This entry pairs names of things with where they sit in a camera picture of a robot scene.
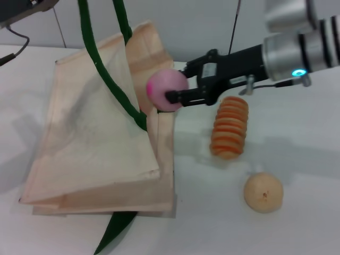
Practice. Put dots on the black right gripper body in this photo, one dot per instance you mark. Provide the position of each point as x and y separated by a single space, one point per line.
236 66

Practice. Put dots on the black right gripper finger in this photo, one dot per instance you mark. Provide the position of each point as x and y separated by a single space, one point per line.
186 97
194 69

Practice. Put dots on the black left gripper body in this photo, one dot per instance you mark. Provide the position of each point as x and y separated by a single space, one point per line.
16 9

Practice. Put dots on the pink toy peach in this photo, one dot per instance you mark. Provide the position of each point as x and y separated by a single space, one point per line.
164 85

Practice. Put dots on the orange striped toy bread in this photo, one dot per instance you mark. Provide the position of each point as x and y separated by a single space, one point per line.
229 127

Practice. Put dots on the tan toy potato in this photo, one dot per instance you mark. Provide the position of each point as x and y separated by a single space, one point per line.
263 192

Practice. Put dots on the white table cloth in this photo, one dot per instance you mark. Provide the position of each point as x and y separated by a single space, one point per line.
305 233

